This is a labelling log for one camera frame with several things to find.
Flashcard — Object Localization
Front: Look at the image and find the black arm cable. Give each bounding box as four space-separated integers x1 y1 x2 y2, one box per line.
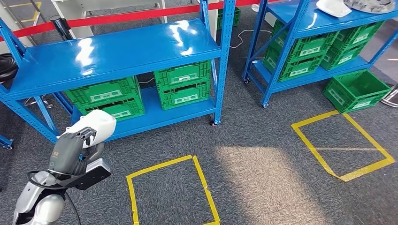
26 170 82 225

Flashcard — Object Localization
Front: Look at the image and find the white cable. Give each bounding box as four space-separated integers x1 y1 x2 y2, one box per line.
230 29 273 49

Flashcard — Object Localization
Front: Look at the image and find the chrome stool base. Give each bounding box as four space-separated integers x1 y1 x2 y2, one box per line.
381 83 398 109

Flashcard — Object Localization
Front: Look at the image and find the grey plastic wheel hubcap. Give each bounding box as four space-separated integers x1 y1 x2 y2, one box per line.
343 0 396 15

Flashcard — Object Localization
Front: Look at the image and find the white desk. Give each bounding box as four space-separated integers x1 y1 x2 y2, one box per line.
51 0 168 39

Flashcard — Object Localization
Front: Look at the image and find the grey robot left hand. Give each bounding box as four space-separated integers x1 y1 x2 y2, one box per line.
48 127 107 176

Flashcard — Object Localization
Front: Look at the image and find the white curved plastic part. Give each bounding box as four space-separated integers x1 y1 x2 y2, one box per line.
57 109 117 149
315 0 352 18

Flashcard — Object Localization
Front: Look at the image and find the white table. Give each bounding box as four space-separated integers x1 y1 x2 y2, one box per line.
207 0 220 41

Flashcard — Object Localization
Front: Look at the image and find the black barrier post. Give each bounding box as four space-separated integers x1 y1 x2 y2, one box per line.
49 15 74 41

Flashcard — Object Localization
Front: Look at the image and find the black round stool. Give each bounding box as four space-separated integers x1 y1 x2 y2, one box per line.
0 52 54 109

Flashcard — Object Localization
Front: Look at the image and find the yellow floor tape square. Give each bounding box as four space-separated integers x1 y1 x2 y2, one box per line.
126 154 222 225
291 109 396 183
9 1 43 23

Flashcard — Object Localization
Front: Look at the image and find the open green plastic crate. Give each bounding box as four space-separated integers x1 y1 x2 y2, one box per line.
322 70 392 114

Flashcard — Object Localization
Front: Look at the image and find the red barrier belt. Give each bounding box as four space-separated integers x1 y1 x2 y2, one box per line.
0 0 281 43

